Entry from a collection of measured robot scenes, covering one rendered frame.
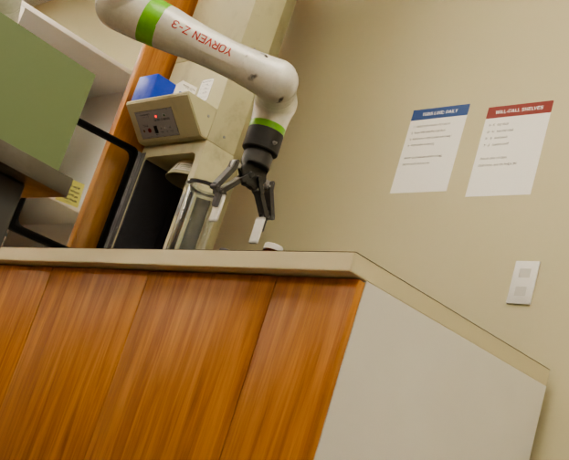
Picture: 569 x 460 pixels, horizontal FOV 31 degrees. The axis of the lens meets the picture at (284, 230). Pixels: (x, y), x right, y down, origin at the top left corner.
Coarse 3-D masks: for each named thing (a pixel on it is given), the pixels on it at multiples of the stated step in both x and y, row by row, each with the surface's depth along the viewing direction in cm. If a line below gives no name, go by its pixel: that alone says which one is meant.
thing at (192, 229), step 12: (204, 180) 256; (192, 192) 257; (204, 192) 256; (192, 204) 256; (204, 204) 256; (180, 216) 256; (192, 216) 255; (204, 216) 255; (180, 228) 254; (192, 228) 254; (204, 228) 255; (180, 240) 253; (192, 240) 253; (204, 240) 255
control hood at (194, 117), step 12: (168, 96) 304; (180, 96) 300; (192, 96) 298; (132, 108) 319; (144, 108) 314; (156, 108) 310; (180, 108) 302; (192, 108) 298; (204, 108) 301; (132, 120) 321; (180, 120) 304; (192, 120) 300; (204, 120) 301; (180, 132) 306; (192, 132) 302; (204, 132) 301; (144, 144) 323
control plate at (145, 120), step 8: (136, 112) 318; (144, 112) 315; (152, 112) 312; (160, 112) 310; (168, 112) 307; (144, 120) 317; (152, 120) 314; (160, 120) 311; (168, 120) 308; (144, 128) 318; (152, 128) 315; (168, 128) 310; (176, 128) 307; (144, 136) 320; (152, 136) 317; (160, 136) 314
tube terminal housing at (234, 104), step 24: (192, 72) 323; (216, 96) 308; (240, 96) 310; (216, 120) 304; (240, 120) 310; (168, 144) 315; (192, 144) 306; (216, 144) 304; (240, 144) 315; (168, 168) 326; (192, 168) 301; (216, 168) 304; (168, 240) 294
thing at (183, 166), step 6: (180, 162) 312; (186, 162) 310; (192, 162) 310; (174, 168) 311; (180, 168) 309; (186, 168) 309; (168, 174) 316; (174, 174) 319; (180, 174) 321; (186, 174) 322; (168, 180) 319; (174, 180) 320; (180, 180) 322; (180, 186) 322
